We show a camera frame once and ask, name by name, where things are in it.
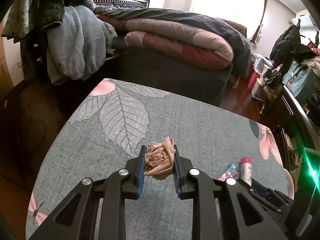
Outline colourful small wrapper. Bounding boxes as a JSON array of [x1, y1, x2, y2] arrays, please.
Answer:
[[218, 163, 240, 181]]

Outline beige stocking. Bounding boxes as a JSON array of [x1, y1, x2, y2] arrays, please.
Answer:
[[144, 137, 176, 180]]

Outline red capped bottle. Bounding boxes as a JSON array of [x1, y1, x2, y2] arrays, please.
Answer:
[[239, 157, 252, 186]]

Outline floral grey tablecloth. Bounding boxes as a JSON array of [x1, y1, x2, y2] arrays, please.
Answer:
[[25, 77, 295, 240]]

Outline dark wooden bed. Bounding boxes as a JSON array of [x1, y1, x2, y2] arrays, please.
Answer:
[[94, 0, 234, 106]]

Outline light blue fleece garment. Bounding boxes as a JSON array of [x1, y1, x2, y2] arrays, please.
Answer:
[[47, 5, 117, 85]]

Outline coat rack with clothes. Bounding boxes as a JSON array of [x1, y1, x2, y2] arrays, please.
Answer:
[[270, 19, 317, 68]]

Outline pink and blue quilt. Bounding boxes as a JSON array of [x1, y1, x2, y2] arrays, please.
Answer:
[[94, 5, 251, 78]]

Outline grey fleece blanket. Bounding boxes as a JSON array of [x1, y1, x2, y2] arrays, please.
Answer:
[[1, 0, 96, 43]]

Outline white wall air conditioner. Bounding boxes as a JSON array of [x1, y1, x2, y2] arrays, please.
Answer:
[[292, 9, 316, 28]]

